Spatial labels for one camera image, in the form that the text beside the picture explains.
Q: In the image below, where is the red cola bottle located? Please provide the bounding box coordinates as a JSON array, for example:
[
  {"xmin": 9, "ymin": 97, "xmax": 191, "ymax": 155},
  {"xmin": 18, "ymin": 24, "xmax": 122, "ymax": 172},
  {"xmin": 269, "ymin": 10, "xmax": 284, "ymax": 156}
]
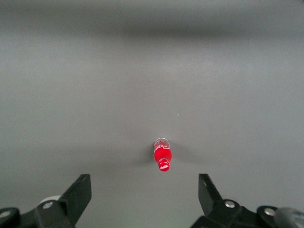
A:
[{"xmin": 153, "ymin": 137, "xmax": 172, "ymax": 172}]

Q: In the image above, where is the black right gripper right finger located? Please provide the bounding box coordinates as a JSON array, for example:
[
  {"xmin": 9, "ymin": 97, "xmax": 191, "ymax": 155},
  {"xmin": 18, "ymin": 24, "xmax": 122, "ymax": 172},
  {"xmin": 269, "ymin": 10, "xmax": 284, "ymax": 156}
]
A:
[{"xmin": 190, "ymin": 173, "xmax": 258, "ymax": 228}]

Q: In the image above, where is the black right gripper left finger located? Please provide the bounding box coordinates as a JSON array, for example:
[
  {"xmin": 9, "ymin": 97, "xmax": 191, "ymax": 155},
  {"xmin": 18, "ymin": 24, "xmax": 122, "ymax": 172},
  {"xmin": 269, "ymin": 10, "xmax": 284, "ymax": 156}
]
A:
[{"xmin": 33, "ymin": 174, "xmax": 92, "ymax": 228}]

